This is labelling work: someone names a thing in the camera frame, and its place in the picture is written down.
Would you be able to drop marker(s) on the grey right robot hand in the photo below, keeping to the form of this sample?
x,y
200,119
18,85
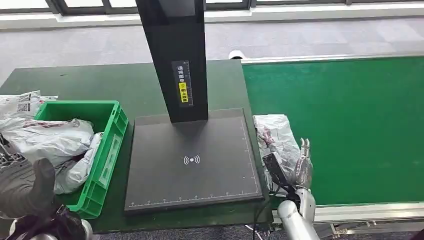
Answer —
x,y
303,172

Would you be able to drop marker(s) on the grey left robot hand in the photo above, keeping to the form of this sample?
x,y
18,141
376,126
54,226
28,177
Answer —
x,y
23,188

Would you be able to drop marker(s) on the grey parcel with dark print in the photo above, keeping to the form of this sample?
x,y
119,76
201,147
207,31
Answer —
x,y
276,136

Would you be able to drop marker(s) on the white parcel with red print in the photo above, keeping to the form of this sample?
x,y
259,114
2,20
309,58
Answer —
x,y
49,140

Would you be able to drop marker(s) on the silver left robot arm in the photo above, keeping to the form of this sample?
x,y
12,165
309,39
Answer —
x,y
63,228

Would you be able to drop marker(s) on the green conveyor belt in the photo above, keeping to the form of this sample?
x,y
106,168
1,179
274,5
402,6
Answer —
x,y
357,126

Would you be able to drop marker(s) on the white parcel with barcode labels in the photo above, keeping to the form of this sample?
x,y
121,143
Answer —
x,y
16,104

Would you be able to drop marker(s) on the green plastic crate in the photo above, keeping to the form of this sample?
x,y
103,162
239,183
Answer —
x,y
106,165

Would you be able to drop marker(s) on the white conveyor roller end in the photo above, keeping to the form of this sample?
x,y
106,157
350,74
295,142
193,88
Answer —
x,y
236,54

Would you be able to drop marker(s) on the black and yellow label sticker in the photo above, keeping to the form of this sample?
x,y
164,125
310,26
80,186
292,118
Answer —
x,y
182,89

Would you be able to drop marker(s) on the black scanner column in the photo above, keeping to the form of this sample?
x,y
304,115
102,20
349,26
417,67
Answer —
x,y
175,43

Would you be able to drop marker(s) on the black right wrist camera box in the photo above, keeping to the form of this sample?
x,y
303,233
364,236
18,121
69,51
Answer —
x,y
275,169

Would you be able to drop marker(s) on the silver conveyor side rail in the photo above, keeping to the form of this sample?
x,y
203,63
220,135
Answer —
x,y
371,212
331,58

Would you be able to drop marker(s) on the black scanner base plate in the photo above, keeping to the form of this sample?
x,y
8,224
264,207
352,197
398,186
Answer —
x,y
212,179

